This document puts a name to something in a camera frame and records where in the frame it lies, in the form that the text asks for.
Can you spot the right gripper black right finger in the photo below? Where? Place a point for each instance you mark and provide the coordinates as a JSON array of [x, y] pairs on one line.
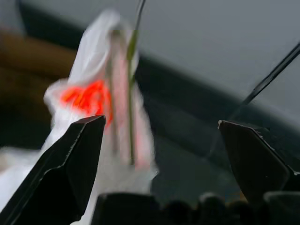
[[255, 164]]

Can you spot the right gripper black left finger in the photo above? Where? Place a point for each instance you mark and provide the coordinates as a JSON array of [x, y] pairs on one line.
[[58, 178]]

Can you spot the white shorts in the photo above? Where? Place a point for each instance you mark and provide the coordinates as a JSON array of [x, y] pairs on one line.
[[93, 58]]

